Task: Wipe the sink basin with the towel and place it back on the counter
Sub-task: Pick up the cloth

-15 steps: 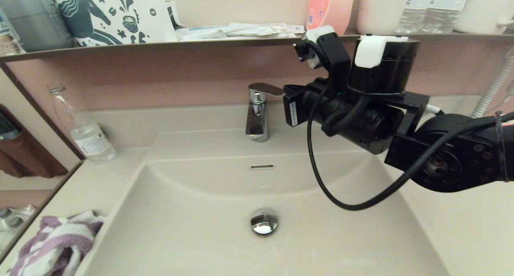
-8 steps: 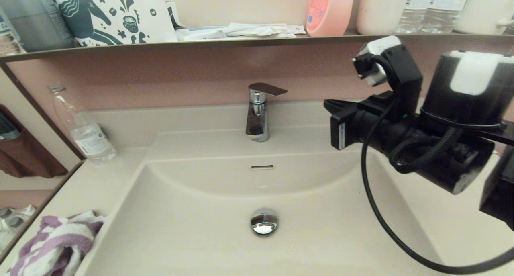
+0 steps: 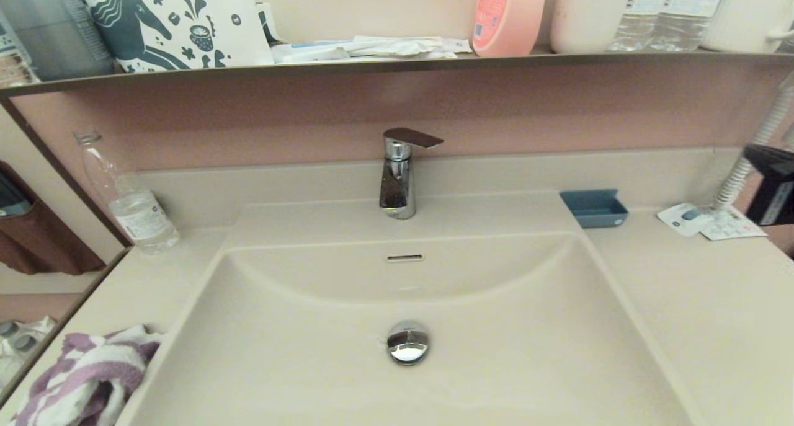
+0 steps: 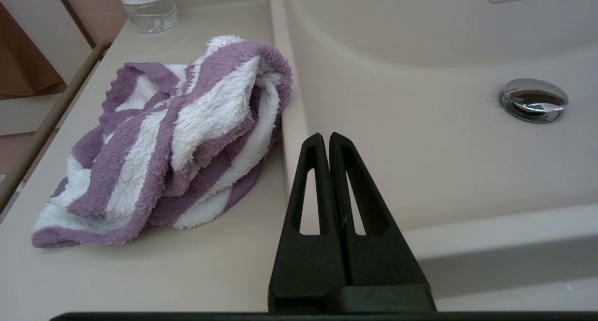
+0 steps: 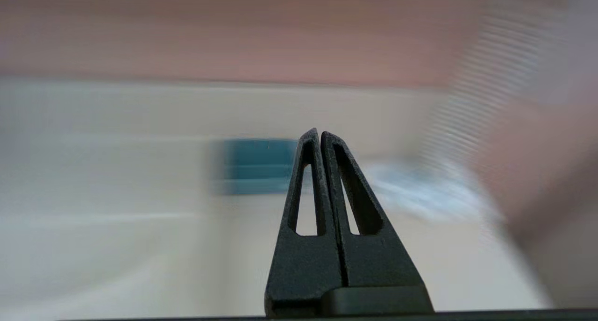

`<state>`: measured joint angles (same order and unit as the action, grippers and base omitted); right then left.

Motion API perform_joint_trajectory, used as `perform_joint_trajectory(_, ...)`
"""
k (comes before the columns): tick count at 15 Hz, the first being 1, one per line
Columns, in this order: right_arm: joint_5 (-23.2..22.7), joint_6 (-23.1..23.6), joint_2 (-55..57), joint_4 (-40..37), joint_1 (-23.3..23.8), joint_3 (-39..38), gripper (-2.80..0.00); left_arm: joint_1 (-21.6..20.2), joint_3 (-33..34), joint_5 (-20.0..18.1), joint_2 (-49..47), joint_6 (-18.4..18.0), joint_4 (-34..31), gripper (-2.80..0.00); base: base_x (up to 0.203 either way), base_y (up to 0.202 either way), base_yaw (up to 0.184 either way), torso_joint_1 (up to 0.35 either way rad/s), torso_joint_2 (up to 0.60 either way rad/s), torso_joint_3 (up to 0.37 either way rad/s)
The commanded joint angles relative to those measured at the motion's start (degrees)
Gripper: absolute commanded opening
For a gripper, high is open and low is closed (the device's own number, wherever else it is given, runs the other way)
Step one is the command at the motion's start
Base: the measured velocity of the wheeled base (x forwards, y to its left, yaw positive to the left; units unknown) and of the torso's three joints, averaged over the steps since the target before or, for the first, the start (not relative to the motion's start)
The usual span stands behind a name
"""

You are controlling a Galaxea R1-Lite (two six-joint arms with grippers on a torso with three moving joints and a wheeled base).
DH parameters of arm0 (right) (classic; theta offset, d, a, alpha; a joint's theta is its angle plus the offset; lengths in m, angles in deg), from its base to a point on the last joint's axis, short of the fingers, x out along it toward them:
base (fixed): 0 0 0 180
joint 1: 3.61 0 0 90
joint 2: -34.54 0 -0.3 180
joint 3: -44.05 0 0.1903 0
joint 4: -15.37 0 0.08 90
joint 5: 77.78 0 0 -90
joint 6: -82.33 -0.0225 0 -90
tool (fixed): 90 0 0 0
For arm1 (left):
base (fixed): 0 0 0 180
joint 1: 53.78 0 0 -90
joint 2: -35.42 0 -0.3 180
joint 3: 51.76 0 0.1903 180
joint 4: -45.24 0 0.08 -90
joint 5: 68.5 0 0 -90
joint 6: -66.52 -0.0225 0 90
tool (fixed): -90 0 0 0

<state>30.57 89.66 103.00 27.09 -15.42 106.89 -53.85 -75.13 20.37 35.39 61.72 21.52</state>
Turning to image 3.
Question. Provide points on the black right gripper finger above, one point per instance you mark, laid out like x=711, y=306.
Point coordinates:
x=772, y=162

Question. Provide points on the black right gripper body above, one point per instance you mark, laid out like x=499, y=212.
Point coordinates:
x=778, y=203

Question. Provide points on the purple white striped towel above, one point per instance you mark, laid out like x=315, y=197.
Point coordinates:
x=87, y=376

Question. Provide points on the cream ceramic sink basin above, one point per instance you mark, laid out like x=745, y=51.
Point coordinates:
x=508, y=351

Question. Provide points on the chrome faucet body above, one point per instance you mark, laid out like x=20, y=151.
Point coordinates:
x=397, y=190

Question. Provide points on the white printed leaflet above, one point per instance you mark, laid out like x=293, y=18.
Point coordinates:
x=729, y=229

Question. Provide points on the white card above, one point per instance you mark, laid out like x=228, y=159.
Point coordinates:
x=670, y=218

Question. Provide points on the white ribbed mug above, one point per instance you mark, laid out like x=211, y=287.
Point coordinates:
x=745, y=15

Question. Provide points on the clear plastic water bottle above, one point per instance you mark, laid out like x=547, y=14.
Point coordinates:
x=633, y=28
x=680, y=28

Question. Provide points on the blue plastic soap dish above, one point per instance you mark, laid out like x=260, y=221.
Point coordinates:
x=595, y=214

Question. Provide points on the white plastic jar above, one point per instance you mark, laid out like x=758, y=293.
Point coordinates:
x=583, y=15

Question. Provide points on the pink lotion bottle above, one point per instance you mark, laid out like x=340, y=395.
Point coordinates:
x=515, y=22

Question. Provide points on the small white sachet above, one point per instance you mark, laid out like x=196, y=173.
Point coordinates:
x=457, y=45

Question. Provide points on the flat white packet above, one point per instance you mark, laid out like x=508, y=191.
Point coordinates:
x=397, y=45

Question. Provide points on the chrome drain stopper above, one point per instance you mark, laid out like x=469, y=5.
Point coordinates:
x=407, y=342

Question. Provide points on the white tube blue stripe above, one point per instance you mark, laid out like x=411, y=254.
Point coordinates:
x=310, y=54

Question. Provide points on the small black white box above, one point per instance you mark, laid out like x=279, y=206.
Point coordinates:
x=268, y=24

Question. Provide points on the white horse print bag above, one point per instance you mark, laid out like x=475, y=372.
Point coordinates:
x=248, y=41

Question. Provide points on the clear bottle white label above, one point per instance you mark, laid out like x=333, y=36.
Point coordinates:
x=142, y=221

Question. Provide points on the gray pouch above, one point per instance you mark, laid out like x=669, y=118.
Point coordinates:
x=56, y=41

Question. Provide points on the brown wall shelf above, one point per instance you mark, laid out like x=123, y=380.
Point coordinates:
x=372, y=67

